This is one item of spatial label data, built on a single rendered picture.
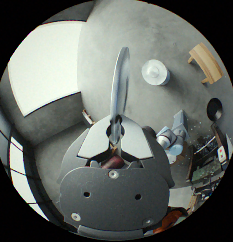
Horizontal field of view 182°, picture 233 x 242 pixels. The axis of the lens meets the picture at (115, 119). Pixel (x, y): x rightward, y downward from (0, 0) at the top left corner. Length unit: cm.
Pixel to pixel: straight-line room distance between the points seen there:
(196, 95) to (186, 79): 24
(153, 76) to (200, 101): 72
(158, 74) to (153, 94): 45
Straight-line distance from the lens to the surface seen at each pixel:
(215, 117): 131
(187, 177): 110
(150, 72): 87
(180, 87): 113
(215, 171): 99
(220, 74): 96
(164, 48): 126
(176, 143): 62
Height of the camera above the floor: 112
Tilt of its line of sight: 34 degrees down
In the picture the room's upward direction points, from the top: 118 degrees counter-clockwise
